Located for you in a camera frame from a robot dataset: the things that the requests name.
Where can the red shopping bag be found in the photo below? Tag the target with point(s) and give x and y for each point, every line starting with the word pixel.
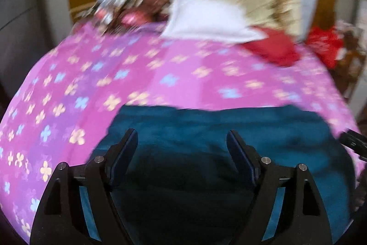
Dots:
pixel 325 44

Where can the blue quilted down jacket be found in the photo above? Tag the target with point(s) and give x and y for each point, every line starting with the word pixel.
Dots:
pixel 182 186

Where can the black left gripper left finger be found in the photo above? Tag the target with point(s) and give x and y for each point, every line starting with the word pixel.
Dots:
pixel 60 218

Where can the pink floral bed sheet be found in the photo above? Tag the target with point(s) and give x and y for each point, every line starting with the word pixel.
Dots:
pixel 71 95

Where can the brown floral crumpled blanket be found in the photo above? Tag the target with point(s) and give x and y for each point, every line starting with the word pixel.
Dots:
pixel 118 16

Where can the grey wardrobe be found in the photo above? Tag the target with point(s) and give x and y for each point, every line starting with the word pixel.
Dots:
pixel 29 29

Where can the wooden chair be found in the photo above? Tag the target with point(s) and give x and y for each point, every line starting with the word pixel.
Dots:
pixel 349 69

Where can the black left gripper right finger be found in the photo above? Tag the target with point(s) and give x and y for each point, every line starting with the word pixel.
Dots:
pixel 286 208

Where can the red fringed cushion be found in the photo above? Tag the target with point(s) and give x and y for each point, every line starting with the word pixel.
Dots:
pixel 278 48

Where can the white pillow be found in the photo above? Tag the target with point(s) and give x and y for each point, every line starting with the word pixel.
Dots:
pixel 212 20

